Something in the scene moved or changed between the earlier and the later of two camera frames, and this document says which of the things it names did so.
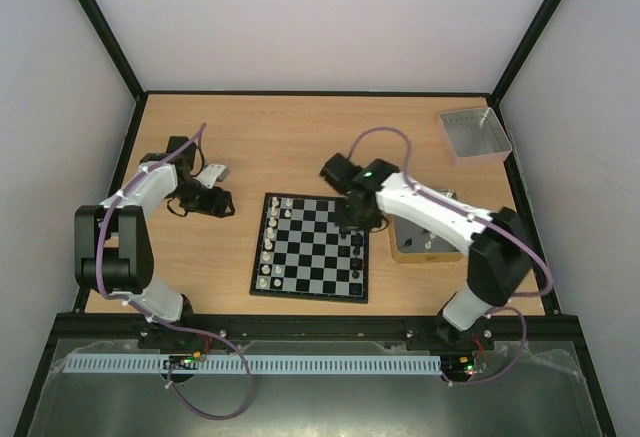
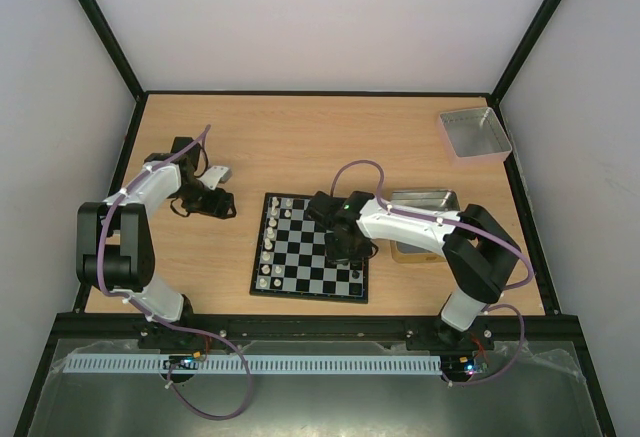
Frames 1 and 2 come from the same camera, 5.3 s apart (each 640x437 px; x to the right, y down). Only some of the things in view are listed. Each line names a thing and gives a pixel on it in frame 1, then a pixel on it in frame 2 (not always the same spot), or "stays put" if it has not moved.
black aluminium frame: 79,327 stays put
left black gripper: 215,206 stays put
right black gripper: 357,219 to 343,245
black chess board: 301,253 stays put
